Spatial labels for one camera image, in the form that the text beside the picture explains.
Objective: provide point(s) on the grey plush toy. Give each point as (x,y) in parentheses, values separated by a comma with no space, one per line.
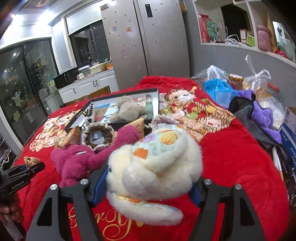
(126,109)

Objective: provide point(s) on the grey cloth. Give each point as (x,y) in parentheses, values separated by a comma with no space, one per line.
(242,109)

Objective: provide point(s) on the red box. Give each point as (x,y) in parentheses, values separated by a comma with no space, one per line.
(204,30)

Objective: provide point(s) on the black shallow box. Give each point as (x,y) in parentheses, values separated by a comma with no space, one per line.
(116,127)

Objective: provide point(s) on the white and blue box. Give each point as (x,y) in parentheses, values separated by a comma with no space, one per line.
(289,139)

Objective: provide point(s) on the silver refrigerator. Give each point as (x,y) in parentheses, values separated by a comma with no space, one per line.
(143,46)

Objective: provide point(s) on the black microwave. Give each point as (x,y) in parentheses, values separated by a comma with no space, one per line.
(66,78)

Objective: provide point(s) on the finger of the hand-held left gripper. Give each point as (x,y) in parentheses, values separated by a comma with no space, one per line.
(34,168)

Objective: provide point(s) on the brown paper wrapper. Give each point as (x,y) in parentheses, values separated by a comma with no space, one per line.
(31,160)

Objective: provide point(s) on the white pen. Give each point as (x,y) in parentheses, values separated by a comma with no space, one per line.
(277,162)

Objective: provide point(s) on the pink container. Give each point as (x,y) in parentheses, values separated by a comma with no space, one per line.
(264,38)

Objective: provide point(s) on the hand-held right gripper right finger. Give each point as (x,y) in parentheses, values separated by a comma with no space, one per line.
(195,192)

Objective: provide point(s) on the orange brown box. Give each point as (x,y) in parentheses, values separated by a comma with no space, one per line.
(137,125)

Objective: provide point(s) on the glass sliding door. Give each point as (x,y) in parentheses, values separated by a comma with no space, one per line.
(23,92)

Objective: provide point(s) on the white wall shelf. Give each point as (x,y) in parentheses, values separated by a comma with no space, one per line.
(252,16)

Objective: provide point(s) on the person's left hand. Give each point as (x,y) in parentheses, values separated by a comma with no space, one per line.
(5,212)

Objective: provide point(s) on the dark kitchen window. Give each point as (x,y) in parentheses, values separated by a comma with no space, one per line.
(92,44)

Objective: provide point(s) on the small brown frame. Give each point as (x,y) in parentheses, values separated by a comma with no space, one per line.
(243,35)

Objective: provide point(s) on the glass pitcher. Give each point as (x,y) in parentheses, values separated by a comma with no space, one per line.
(222,32)

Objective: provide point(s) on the green printed packet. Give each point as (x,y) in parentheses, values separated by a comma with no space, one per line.
(151,107)

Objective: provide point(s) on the small green white box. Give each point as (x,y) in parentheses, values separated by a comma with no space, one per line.
(251,39)

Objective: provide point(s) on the white kitchen cabinet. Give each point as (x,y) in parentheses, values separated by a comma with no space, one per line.
(87,85)

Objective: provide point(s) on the wooden chair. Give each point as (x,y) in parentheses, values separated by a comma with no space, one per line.
(99,90)

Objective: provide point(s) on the red printed blanket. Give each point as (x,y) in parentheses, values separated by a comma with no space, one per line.
(231,162)

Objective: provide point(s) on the orange food packets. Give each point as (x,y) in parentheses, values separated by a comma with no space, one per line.
(109,66)

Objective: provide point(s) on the purple cloth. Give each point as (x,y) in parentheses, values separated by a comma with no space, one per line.
(261,115)

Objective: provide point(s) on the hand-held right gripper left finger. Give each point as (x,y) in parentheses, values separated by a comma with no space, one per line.
(98,187)

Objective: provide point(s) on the woven straw basket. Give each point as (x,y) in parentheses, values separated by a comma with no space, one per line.
(89,141)

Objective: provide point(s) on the pink plush bear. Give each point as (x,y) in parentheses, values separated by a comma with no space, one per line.
(74,160)

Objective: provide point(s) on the jar with red lid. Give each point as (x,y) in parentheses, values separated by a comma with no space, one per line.
(273,87)

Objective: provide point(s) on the jar with patterned lid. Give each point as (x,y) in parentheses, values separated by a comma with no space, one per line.
(234,80)

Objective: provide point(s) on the white plush rabbit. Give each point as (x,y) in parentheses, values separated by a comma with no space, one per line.
(150,176)

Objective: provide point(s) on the cream pot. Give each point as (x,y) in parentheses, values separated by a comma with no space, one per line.
(98,68)

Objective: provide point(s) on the blue plastic bag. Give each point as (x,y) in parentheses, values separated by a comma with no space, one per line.
(217,91)

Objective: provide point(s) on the white mug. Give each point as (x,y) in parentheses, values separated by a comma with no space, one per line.
(80,76)

